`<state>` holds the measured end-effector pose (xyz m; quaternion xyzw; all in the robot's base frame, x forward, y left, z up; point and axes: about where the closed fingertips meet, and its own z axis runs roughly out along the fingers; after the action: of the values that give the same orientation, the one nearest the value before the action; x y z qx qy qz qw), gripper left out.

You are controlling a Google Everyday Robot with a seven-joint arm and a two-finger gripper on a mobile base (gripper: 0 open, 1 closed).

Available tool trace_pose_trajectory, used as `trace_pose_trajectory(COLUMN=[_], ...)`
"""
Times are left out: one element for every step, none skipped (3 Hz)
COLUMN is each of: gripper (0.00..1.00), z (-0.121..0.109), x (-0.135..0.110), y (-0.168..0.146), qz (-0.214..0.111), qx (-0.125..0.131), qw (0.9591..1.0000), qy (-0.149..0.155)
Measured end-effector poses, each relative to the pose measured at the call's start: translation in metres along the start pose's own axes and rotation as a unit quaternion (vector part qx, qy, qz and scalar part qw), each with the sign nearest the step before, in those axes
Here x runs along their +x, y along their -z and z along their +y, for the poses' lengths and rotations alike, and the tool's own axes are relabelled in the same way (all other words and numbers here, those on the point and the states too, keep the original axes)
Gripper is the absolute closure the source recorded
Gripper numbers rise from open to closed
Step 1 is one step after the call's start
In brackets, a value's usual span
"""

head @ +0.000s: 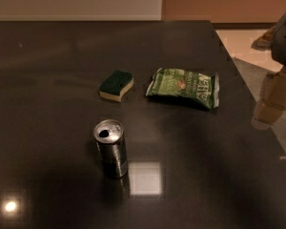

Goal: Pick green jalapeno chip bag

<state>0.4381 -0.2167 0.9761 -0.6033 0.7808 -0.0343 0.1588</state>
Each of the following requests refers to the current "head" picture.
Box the open silver drink can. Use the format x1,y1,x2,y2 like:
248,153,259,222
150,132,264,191
93,119,128,178

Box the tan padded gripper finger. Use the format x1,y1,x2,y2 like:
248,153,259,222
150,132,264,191
254,67,286,124

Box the green jalapeno chip bag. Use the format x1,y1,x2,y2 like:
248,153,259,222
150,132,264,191
146,68,220,111

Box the green and yellow sponge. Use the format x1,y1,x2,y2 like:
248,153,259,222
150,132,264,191
99,71,134,102

